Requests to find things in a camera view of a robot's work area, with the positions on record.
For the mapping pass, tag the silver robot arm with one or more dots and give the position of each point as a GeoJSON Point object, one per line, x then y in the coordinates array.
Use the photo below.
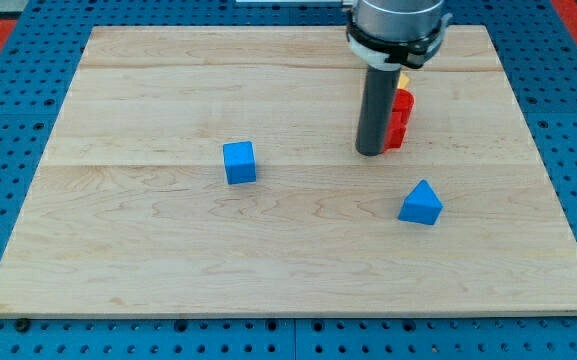
{"type": "Point", "coordinates": [391, 34]}

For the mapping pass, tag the blue triangle block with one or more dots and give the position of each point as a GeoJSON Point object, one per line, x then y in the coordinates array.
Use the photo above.
{"type": "Point", "coordinates": [421, 205]}

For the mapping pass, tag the red star block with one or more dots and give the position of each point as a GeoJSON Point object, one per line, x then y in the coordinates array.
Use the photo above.
{"type": "Point", "coordinates": [400, 115]}

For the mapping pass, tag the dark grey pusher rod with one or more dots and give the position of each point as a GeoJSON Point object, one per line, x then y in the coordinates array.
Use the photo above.
{"type": "Point", "coordinates": [378, 97]}

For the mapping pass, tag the yellow block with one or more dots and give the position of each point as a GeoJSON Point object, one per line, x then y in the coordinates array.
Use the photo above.
{"type": "Point", "coordinates": [403, 82]}

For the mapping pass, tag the wooden board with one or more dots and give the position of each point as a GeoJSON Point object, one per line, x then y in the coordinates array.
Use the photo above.
{"type": "Point", "coordinates": [130, 214]}

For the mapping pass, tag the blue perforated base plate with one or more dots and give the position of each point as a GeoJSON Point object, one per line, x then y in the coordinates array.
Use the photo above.
{"type": "Point", "coordinates": [535, 46]}

